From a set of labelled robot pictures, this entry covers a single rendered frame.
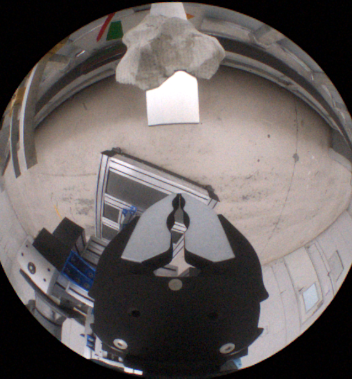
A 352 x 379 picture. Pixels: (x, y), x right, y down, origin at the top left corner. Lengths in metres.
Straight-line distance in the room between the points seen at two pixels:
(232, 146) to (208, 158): 0.22
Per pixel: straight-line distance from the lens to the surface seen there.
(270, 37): 0.38
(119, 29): 0.34
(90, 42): 0.36
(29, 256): 0.41
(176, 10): 0.15
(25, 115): 0.27
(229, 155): 1.03
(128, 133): 1.01
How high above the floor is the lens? 0.94
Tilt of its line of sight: 61 degrees down
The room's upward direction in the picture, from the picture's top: 177 degrees counter-clockwise
